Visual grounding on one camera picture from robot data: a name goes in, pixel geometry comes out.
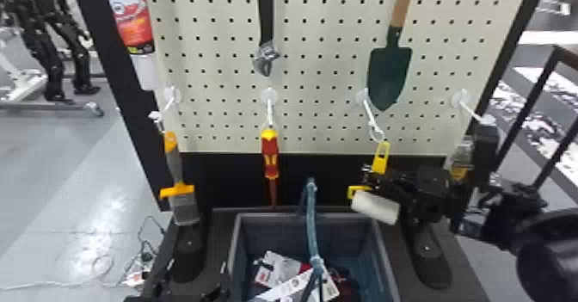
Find white pegboard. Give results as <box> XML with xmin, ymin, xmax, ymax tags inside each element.
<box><xmin>67</xmin><ymin>0</ymin><xmax>554</xmax><ymax>291</ymax></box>

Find green trowel wooden handle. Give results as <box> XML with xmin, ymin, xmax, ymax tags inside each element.
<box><xmin>366</xmin><ymin>0</ymin><xmax>418</xmax><ymax>114</ymax></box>

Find white cable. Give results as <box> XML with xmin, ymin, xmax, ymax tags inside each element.
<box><xmin>0</xmin><ymin>215</ymin><xmax>166</xmax><ymax>293</ymax></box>

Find white carded tool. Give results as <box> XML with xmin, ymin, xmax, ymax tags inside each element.
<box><xmin>252</xmin><ymin>250</ymin><xmax>314</xmax><ymax>287</ymax></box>
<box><xmin>250</xmin><ymin>269</ymin><xmax>341</xmax><ymax>302</ymax></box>

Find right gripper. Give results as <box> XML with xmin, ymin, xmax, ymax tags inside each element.
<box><xmin>360</xmin><ymin>165</ymin><xmax>453</xmax><ymax>222</ymax></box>

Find red yellow screwdriver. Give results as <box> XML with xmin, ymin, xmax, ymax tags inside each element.
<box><xmin>260</xmin><ymin>127</ymin><xmax>281</xmax><ymax>208</ymax></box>

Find yellow grey scraper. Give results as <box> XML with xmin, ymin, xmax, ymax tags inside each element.
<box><xmin>149</xmin><ymin>111</ymin><xmax>202</xmax><ymax>226</ymax></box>

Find black handled wrench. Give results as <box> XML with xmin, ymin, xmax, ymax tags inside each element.
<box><xmin>251</xmin><ymin>0</ymin><xmax>282</xmax><ymax>78</ymax></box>

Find white gloves on red card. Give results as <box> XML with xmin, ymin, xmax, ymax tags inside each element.
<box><xmin>102</xmin><ymin>0</ymin><xmax>162</xmax><ymax>92</ymax></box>

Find yellow white paint roller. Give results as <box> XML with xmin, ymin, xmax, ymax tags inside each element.
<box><xmin>347</xmin><ymin>139</ymin><xmax>402</xmax><ymax>226</ymax></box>

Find blue basket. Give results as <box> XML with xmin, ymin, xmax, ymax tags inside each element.
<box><xmin>226</xmin><ymin>176</ymin><xmax>402</xmax><ymax>302</ymax></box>

